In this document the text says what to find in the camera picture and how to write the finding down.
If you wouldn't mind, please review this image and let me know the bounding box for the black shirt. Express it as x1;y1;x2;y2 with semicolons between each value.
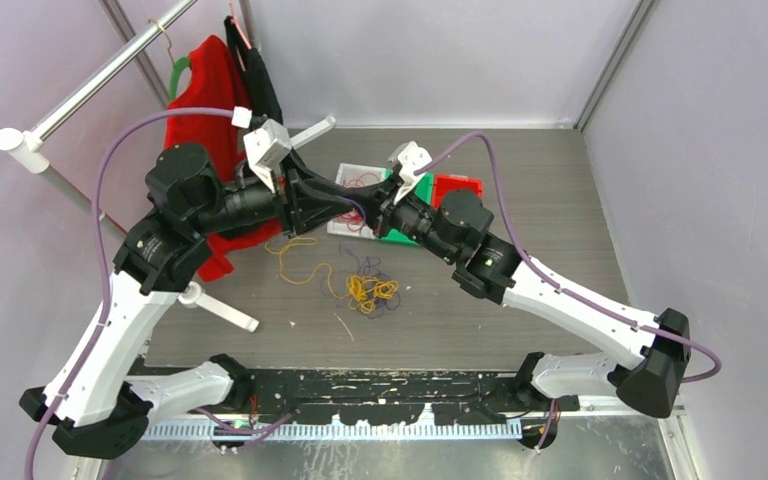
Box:
223;16;284;124

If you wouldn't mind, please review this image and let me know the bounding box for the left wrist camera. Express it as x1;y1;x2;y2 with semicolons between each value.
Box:
231;106;293;193

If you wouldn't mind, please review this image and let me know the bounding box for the red wire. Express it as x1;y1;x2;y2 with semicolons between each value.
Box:
333;172;385;233

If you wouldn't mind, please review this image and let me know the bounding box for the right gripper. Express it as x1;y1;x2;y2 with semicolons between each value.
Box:
347;172;460;263

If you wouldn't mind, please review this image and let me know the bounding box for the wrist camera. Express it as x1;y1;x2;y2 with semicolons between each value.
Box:
231;106;293;193
388;141;433;205

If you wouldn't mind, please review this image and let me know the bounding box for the white plastic bin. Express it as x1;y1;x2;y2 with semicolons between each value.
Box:
325;162;389;240

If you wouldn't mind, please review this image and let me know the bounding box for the green hanger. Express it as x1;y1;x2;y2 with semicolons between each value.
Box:
168;56;191;103

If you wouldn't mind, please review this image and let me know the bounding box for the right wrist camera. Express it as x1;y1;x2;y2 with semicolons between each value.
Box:
388;141;433;205

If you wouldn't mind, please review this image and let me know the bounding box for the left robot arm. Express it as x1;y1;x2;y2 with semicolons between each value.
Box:
20;143;377;460

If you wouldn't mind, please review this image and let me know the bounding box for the white clothes rack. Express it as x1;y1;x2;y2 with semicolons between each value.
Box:
0;0;338;334

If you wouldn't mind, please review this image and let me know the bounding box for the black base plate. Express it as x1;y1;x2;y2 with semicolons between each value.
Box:
207;368;549;426

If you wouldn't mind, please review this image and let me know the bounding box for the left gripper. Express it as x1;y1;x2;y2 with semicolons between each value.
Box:
189;153;353;239

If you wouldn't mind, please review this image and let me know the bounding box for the red shirt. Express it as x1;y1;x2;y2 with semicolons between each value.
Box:
164;35;281;282

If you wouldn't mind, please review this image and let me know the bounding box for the green plastic bin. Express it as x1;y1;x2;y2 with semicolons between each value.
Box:
379;173;434;246

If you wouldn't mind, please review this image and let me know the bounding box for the yellow wire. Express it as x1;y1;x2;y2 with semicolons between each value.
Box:
264;237;401;317

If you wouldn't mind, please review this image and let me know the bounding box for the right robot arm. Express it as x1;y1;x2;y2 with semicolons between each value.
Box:
350;178;691;418

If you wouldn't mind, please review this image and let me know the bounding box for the red plastic bin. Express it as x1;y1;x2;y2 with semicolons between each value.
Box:
431;174;483;209

